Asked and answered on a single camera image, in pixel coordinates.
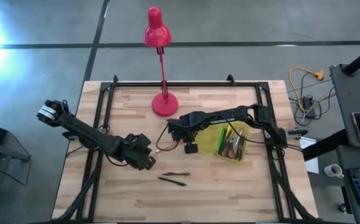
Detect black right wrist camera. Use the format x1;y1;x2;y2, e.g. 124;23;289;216
183;142;200;155

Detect white mug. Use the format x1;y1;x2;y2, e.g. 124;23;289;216
323;163;345;179

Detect black scale pen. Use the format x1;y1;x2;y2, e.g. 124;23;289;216
157;176;188;187
237;136;247;162

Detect grey side table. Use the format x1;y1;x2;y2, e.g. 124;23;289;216
328;63;360;147

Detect black floor cables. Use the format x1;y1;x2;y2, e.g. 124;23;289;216
290;70;336;128

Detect red-brown gripper cable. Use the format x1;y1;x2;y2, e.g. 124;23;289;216
155;123;181;152

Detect white paper sheet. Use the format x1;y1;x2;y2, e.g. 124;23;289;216
298;136;321;174

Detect yellow translucent supply box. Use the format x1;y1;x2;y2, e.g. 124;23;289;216
194;120;251;163

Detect green marker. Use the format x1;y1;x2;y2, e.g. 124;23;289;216
218;126;228;156

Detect black power adapter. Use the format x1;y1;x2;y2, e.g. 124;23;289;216
302;95;316;119

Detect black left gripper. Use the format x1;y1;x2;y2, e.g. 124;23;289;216
116;133;157;171

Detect red desk lamp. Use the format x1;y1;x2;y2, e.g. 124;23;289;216
142;6;180;118

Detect black aluminium table frame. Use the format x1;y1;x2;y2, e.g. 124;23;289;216
53;74;321;224

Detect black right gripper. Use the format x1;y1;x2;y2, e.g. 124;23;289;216
166;111;205;144

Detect yellow cable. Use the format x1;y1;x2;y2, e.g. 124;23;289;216
288;66;325;105

